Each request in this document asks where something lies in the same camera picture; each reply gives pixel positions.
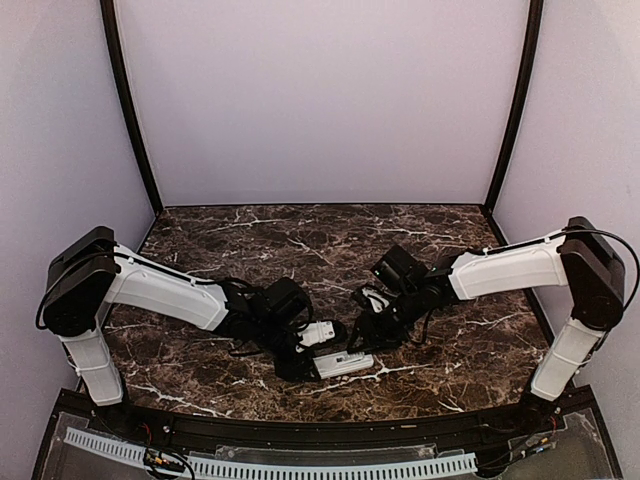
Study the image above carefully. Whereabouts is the black frame post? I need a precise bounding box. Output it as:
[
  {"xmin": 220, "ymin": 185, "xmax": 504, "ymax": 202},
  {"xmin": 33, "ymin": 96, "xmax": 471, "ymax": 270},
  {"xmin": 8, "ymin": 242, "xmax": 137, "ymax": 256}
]
[
  {"xmin": 99, "ymin": 0, "xmax": 164, "ymax": 217},
  {"xmin": 483, "ymin": 0, "xmax": 544, "ymax": 217}
]

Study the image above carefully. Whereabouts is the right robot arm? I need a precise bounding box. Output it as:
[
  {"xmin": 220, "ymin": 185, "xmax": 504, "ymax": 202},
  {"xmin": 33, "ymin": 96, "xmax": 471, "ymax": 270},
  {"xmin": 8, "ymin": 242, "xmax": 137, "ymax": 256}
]
[{"xmin": 347, "ymin": 216, "xmax": 637, "ymax": 434}]

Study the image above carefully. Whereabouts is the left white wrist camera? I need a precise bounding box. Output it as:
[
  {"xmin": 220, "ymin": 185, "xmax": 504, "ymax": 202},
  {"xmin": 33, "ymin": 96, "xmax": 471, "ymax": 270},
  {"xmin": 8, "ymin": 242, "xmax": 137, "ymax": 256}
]
[{"xmin": 296, "ymin": 320, "xmax": 347, "ymax": 352}]

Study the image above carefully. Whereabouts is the black front rail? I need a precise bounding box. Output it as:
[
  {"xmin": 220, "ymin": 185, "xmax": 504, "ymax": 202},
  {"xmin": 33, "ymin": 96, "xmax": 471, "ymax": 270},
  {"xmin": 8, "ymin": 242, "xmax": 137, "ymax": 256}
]
[{"xmin": 76, "ymin": 400, "xmax": 566, "ymax": 452}]

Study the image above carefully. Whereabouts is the right black frame post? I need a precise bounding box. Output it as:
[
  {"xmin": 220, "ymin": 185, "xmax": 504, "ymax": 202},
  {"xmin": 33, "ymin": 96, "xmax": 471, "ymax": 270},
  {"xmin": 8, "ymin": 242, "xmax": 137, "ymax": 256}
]
[{"xmin": 483, "ymin": 0, "xmax": 544, "ymax": 217}]

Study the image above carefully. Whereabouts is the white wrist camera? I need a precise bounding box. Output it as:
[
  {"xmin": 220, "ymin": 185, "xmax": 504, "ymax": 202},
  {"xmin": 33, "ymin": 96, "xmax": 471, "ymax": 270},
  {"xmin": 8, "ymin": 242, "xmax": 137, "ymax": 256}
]
[
  {"xmin": 352, "ymin": 284, "xmax": 395, "ymax": 314},
  {"xmin": 296, "ymin": 320, "xmax": 347, "ymax": 352}
]

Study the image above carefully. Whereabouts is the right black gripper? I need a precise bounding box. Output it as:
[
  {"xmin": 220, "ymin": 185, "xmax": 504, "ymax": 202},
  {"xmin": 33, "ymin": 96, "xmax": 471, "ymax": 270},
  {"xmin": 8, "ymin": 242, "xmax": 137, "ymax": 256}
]
[{"xmin": 346, "ymin": 286, "xmax": 425, "ymax": 354}]

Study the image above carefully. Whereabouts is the white remote control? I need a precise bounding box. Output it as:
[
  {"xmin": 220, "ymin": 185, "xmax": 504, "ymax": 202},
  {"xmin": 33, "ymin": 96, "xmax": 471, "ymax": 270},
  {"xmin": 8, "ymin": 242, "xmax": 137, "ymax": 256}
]
[{"xmin": 314, "ymin": 352, "xmax": 374, "ymax": 379}]

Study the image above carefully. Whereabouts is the white battery compartment cover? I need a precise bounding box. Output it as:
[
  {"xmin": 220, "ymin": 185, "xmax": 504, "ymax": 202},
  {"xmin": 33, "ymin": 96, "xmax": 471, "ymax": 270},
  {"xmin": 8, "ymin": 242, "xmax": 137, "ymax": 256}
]
[{"xmin": 335, "ymin": 351, "xmax": 363, "ymax": 364}]

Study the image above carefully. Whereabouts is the left black frame post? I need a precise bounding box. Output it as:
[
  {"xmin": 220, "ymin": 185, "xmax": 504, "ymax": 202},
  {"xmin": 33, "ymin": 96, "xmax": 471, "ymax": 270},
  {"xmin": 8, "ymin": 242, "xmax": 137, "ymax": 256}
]
[{"xmin": 99, "ymin": 0, "xmax": 164, "ymax": 217}]

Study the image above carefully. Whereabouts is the white slotted cable duct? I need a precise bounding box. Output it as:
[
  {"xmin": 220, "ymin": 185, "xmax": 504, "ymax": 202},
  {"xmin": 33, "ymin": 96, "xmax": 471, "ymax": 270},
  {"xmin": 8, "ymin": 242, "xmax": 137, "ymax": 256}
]
[{"xmin": 64, "ymin": 427, "xmax": 477, "ymax": 479}]

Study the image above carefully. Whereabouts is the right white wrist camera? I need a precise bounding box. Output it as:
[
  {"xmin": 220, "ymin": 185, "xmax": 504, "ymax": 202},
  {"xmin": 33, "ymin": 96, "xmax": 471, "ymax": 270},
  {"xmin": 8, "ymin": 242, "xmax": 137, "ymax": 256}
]
[{"xmin": 352, "ymin": 284, "xmax": 395, "ymax": 314}]

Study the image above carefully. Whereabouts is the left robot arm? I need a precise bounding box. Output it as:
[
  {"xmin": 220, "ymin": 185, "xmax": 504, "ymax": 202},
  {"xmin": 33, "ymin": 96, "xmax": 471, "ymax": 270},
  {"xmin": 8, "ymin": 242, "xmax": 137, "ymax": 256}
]
[{"xmin": 35, "ymin": 226, "xmax": 319, "ymax": 436}]

